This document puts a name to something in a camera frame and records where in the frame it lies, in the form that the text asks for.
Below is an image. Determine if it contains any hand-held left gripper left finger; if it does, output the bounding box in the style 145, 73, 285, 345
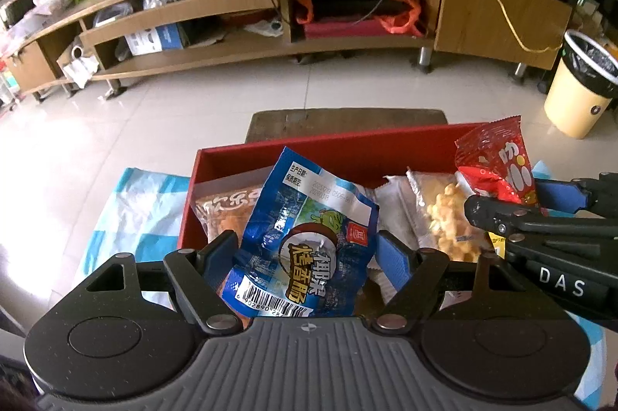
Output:
82, 231, 244, 337

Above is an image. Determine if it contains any blue and white box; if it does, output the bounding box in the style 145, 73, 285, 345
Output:
126, 25, 189, 57

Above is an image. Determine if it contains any brown snack packet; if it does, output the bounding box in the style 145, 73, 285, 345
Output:
193, 186, 264, 248

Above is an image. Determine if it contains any yellow waffle packet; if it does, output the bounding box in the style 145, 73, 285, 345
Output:
408, 168, 496, 267

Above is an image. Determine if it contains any red snack packet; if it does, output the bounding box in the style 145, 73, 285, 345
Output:
455, 115, 540, 206

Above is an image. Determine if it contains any blue sausage packet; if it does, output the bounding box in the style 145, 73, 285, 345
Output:
224, 146, 380, 320

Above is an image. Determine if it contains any orange plastic bag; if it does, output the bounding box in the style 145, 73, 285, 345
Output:
295, 0, 426, 37

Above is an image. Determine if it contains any red cardboard box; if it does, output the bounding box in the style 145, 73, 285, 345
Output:
178, 124, 537, 320

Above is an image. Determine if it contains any cream trash bin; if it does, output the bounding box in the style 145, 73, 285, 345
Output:
544, 29, 618, 140

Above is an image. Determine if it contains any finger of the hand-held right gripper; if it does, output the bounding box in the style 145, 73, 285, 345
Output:
463, 194, 618, 248
533, 172, 618, 216

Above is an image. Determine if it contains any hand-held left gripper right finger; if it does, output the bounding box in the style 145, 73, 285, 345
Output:
369, 231, 513, 335

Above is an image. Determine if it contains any white packet with black print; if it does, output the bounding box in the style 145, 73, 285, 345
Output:
374, 173, 428, 250

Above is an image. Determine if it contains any blue checkered cloth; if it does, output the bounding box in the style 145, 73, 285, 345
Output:
77, 160, 611, 411

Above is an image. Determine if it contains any wooden television stand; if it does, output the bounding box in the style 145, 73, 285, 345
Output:
0, 0, 573, 103

